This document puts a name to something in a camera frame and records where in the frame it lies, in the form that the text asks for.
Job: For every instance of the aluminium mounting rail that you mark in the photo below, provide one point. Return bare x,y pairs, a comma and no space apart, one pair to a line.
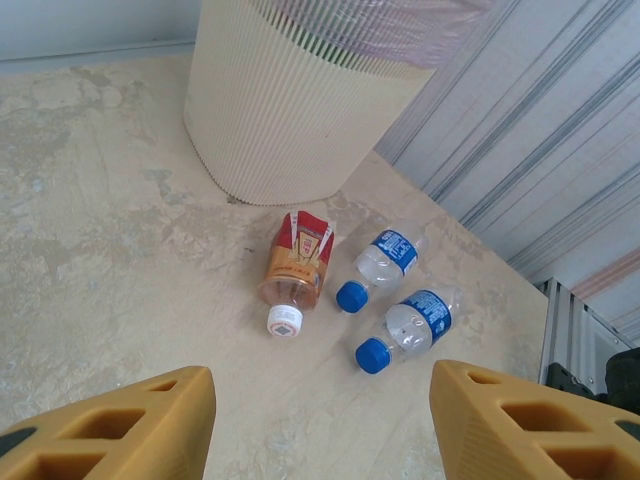
565,320

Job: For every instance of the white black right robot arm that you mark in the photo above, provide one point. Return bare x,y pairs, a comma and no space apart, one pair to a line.
625,380

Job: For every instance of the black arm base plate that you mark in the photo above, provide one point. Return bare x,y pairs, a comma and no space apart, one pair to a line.
570,380

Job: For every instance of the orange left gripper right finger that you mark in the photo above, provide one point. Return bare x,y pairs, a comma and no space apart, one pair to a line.
525,440

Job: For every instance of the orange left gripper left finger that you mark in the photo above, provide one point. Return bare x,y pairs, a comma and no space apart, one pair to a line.
125,440

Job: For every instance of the beige ribbed bin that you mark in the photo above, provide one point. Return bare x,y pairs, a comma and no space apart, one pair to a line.
280,125

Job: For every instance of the blue label water bottle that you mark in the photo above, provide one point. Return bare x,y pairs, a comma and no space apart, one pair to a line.
425,315
395,250

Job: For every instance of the orange red label bottle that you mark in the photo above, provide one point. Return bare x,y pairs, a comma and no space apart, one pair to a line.
297,260

